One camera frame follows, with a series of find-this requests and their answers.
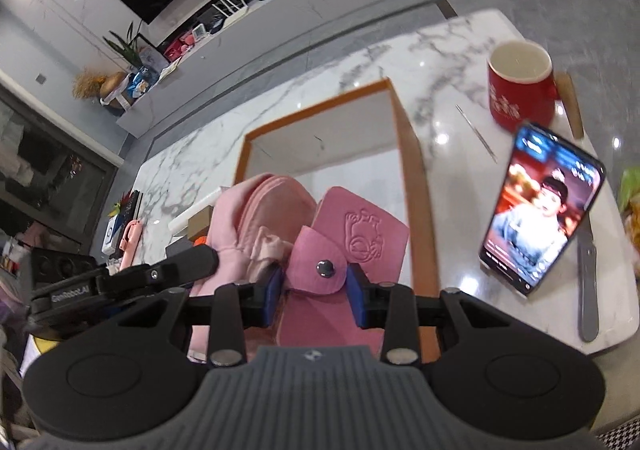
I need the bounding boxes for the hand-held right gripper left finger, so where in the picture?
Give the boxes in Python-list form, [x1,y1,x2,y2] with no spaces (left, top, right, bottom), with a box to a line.
[127,267,287,367]

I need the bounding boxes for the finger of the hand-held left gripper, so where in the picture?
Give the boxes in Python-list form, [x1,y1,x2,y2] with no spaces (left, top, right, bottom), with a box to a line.
[107,245,221,297]

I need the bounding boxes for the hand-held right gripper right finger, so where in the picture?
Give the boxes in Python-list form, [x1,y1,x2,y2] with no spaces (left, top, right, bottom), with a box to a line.
[346,264,506,366]

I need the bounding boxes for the gold brushed box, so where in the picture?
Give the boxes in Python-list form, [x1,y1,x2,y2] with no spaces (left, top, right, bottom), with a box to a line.
[187,207,216,238]

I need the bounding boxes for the pink leather pouch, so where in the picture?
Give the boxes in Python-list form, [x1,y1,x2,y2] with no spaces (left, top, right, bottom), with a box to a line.
[277,187,411,348]

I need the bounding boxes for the light pink fabric bag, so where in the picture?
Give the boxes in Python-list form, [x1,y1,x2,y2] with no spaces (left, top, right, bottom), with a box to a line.
[187,174,318,366]

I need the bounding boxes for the orange cardboard box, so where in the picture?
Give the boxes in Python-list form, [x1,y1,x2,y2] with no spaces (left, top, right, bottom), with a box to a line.
[232,78,443,356]

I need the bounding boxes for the pink plastic tool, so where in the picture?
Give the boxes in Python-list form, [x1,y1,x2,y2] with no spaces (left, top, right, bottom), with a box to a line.
[120,219,143,267]

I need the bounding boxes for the white flat box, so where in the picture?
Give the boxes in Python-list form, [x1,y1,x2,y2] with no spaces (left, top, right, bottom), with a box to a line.
[167,187,236,233]

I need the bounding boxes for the blue white carton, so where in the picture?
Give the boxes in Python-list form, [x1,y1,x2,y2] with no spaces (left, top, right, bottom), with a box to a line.
[101,217,126,255]

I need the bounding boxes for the dark glass cabinet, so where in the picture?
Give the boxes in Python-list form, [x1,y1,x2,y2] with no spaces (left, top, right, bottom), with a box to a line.
[0,84,123,251]

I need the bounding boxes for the blue packaged item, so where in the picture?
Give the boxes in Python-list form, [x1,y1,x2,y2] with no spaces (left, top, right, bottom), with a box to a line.
[127,67,161,98]

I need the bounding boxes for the golden dried flowers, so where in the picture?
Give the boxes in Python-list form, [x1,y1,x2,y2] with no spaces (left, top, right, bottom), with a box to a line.
[72,68,126,101]

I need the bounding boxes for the smartphone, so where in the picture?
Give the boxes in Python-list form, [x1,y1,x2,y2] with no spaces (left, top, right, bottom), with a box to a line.
[479,121,606,298]

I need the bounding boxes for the thin metal rod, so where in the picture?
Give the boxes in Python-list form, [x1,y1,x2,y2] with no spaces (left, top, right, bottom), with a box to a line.
[455,104,498,163]

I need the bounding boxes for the green potted plant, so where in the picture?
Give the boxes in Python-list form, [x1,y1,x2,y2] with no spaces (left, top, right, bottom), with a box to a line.
[102,22,146,70]

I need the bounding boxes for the red mug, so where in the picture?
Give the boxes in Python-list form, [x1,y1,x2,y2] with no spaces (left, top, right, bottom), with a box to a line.
[487,40,563,133]

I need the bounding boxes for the wooden stick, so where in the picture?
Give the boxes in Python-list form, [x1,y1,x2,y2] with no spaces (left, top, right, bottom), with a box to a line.
[560,72,586,139]

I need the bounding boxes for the yellow green snack bag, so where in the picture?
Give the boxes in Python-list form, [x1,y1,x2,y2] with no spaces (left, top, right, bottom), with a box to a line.
[617,169,640,275]

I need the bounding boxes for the white wire rack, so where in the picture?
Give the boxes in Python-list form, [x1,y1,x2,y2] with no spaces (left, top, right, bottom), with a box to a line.
[212,0,248,23]

